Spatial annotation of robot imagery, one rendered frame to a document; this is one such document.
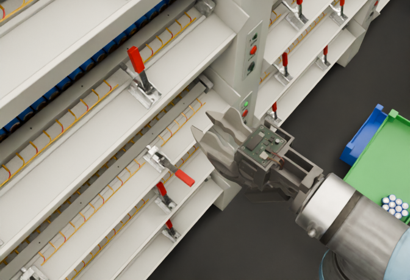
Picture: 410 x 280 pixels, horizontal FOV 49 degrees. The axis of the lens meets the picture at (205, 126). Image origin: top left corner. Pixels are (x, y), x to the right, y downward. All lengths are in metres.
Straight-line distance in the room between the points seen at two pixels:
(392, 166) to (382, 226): 0.78
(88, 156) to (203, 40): 0.24
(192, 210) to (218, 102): 0.40
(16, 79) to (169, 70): 0.28
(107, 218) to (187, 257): 0.56
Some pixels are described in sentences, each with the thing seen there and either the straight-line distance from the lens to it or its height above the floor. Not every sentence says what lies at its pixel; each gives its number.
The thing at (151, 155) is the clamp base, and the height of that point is 0.58.
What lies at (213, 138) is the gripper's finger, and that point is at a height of 0.67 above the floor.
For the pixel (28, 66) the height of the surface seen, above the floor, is 0.93.
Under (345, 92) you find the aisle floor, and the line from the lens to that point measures 1.62.
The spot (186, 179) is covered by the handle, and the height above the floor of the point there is 0.57.
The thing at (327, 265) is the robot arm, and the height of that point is 0.54.
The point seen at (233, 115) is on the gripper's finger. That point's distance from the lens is 0.71.
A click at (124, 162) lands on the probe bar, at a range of 0.76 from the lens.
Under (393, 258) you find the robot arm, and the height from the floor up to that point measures 0.67.
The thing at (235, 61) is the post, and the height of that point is 0.67.
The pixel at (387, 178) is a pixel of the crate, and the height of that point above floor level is 0.07.
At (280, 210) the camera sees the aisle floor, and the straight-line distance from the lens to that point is 1.36.
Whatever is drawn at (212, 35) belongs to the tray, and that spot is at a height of 0.74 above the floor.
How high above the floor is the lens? 1.25
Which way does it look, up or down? 58 degrees down
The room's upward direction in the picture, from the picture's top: straight up
